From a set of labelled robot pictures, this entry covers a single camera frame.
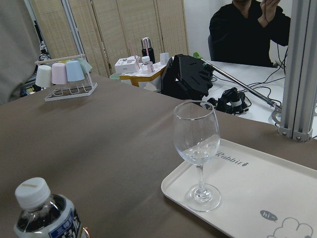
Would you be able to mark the clear wine glass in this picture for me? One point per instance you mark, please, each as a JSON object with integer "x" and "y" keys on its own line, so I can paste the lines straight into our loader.
{"x": 197, "y": 139}

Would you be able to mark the black thermos bottle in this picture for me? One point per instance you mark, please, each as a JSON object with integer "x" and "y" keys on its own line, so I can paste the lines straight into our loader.
{"x": 147, "y": 49}

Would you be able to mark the metal rod with green tip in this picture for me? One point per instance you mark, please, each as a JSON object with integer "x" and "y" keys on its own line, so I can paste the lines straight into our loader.
{"x": 212, "y": 67}

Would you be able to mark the white cup drying rack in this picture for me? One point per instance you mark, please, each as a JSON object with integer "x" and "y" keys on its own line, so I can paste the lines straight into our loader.
{"x": 74, "y": 89}

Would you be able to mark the blue cup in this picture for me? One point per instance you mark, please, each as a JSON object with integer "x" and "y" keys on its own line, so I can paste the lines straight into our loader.
{"x": 74, "y": 71}

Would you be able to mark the pink cup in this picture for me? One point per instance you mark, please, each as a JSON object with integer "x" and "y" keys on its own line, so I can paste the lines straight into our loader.
{"x": 59, "y": 75}

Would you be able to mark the person in black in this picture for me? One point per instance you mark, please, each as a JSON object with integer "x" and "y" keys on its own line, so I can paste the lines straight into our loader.
{"x": 241, "y": 32}

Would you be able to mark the white cup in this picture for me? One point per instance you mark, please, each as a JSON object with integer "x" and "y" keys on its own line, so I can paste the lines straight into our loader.
{"x": 44, "y": 76}

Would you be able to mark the cream rabbit tray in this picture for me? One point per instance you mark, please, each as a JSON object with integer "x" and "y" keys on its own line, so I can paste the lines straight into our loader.
{"x": 262, "y": 196}

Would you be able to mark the aluminium frame post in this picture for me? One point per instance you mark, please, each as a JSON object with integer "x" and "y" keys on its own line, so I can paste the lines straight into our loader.
{"x": 300, "y": 86}

